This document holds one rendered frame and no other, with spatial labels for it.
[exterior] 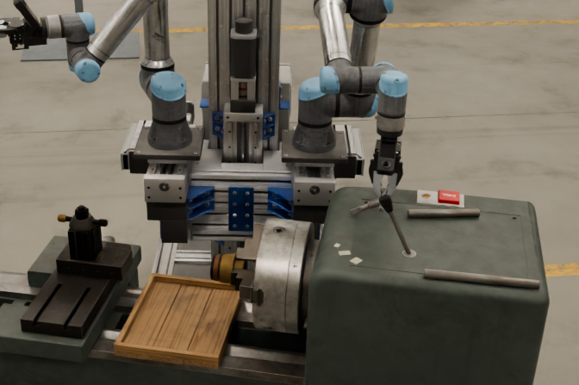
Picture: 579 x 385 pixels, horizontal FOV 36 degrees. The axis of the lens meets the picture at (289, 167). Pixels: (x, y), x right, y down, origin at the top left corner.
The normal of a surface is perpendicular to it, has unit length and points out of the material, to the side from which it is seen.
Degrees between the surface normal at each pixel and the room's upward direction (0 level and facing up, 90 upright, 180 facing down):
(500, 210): 0
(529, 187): 0
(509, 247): 0
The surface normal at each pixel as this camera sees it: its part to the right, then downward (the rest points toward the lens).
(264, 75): 0.00, 0.47
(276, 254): -0.07, -0.45
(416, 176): 0.03, -0.88
